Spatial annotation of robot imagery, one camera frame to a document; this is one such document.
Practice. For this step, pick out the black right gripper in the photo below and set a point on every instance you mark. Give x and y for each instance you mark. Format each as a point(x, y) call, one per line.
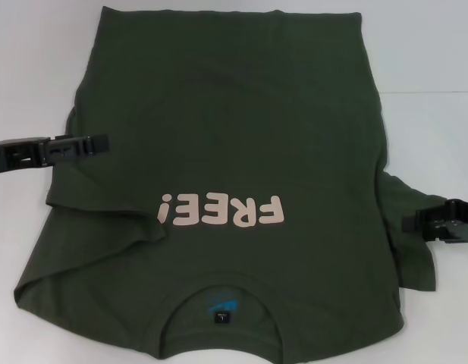
point(461, 220)

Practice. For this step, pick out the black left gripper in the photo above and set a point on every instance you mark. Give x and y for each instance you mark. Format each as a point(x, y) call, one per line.
point(25, 153)

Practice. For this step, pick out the dark green FREE t-shirt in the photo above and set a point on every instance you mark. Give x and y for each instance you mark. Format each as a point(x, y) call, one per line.
point(237, 132)

